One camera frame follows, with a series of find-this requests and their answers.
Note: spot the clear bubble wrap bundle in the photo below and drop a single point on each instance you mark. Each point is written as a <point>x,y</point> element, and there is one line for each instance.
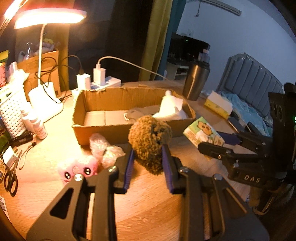
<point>105,153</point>

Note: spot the cardboard box tray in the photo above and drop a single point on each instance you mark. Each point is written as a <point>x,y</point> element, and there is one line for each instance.
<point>102,111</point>

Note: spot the grey bed headboard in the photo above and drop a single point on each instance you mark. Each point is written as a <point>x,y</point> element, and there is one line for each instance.
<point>250,81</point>

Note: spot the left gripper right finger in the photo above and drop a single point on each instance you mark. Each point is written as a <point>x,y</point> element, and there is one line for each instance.
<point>186,182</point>

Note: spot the cartoon tissue pack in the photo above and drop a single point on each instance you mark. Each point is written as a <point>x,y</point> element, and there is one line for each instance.
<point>201,131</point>

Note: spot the yellow curtain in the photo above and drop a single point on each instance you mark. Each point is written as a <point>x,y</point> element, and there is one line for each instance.
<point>156,35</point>

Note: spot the blue blanket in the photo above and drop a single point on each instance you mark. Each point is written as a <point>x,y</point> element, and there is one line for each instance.
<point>247,113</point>

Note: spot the pink plush toy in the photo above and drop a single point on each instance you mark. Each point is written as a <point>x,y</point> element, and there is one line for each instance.
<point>85,165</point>

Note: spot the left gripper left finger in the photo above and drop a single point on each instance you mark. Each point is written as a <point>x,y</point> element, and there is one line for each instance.
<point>113,180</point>

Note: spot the steel tumbler cup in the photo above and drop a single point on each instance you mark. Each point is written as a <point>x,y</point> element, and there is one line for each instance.
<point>196,78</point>

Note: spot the white charger with cable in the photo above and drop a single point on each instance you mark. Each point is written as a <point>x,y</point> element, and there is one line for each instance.
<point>99,72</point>

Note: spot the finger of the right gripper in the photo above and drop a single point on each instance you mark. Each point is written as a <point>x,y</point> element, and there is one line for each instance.
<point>251,141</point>
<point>222,152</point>

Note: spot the white paper towel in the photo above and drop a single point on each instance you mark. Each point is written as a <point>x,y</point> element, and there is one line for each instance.
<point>171,108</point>

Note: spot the white power strip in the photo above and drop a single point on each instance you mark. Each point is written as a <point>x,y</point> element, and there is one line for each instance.
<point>109,82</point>

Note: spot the yellow white sponge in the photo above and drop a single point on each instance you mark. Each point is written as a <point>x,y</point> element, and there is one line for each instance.
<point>219,104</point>

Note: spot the black scissors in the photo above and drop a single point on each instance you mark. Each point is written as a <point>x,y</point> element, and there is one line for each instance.
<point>11,180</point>

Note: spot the brown fuzzy plush ball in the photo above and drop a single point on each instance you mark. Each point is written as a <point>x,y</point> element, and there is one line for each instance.
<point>147,136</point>

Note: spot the brown cardboard box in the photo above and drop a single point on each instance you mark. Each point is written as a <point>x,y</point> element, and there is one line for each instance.
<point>31,66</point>

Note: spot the white perforated basket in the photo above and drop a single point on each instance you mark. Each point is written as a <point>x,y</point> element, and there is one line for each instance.
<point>11,113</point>

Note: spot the small white bottle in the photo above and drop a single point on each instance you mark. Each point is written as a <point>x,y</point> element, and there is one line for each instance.
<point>38,126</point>

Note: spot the plastic water bottle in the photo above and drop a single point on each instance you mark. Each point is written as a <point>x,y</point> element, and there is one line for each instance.
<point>204,56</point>

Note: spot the white square charger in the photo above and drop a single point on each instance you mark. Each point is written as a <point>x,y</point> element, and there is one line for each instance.
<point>83,81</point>

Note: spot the black monitor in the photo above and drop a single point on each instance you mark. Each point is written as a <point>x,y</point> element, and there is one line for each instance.
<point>184,50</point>

